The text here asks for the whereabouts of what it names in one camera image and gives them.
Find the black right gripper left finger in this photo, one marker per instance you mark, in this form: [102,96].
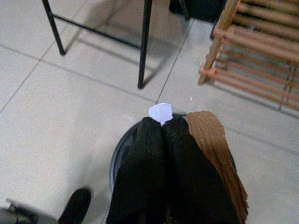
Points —
[140,186]

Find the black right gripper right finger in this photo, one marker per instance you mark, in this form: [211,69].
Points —
[191,186]

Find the black round rubbish bin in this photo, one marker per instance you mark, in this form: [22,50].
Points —
[121,149]

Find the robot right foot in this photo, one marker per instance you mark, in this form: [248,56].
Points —
[74,205]

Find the brown wooden slatted rack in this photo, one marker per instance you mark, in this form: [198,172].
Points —
[245,42]

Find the black furniture base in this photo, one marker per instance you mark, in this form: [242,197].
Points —
[201,9]

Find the black metal table frame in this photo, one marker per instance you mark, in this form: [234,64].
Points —
[143,46]

